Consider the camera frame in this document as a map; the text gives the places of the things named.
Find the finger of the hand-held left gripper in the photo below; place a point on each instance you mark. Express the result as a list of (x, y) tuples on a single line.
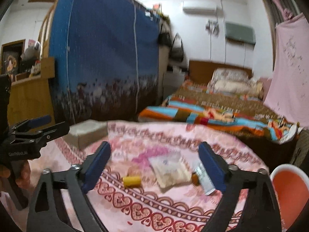
[(55, 130), (41, 120)]

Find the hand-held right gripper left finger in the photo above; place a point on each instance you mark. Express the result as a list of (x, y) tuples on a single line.
[(96, 166)]

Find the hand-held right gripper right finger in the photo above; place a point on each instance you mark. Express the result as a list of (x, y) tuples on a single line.
[(212, 166)]

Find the silver foil packet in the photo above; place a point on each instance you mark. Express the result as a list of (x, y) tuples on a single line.
[(205, 181)]

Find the small brown bottle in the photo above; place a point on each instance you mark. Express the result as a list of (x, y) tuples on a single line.
[(196, 179)]

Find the yellow cylinder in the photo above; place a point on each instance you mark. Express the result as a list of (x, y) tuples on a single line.
[(132, 181)]

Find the white plastic packet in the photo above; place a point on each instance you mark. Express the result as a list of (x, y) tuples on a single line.
[(169, 169)]

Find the orange bucket with white rim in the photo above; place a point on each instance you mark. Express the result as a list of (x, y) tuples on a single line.
[(292, 186)]

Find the person's left hand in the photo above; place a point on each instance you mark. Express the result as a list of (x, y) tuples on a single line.
[(24, 174)]

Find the wooden dresser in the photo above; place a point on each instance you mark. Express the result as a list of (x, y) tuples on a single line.
[(31, 101)]

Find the cardboard tissue box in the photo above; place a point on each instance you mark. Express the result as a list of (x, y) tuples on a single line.
[(84, 133)]

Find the small white fence ornament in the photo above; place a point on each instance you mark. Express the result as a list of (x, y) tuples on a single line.
[(36, 69)]

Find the bed with colourful blanket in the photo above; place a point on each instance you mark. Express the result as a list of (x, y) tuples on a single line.
[(217, 108)]

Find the framed picture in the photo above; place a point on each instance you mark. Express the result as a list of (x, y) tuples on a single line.
[(10, 58)]

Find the grey plush toy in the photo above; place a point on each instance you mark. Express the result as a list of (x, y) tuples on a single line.
[(31, 50)]

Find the cream pillow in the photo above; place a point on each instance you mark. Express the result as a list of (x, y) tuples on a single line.
[(236, 87)]

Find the blue fabric wardrobe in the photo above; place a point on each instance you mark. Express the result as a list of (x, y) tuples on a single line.
[(103, 53)]

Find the floral pillow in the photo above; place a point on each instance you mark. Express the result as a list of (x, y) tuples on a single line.
[(229, 76)]

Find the white nightstand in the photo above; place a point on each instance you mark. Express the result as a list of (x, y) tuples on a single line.
[(175, 82)]

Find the wooden bed headboard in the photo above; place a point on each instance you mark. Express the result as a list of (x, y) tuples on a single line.
[(200, 71)]

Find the black handbag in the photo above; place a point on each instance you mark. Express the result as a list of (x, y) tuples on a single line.
[(165, 40), (178, 52)]

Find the pink hanging sheet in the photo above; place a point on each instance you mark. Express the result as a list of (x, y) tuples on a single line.
[(292, 72)]

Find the colourful clutter heap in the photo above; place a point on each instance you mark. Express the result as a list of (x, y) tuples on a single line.
[(157, 12)]

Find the white air conditioner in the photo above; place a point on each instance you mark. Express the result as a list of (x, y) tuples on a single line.
[(199, 6)]

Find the pink tied curtain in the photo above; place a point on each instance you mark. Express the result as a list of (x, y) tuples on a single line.
[(287, 13)]

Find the wooden arched frame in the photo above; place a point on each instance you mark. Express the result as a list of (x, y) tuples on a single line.
[(47, 29)]

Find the covered wall television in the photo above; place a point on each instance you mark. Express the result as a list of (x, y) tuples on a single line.
[(240, 32)]

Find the wall socket cluster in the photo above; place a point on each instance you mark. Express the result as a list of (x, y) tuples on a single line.
[(212, 27)]

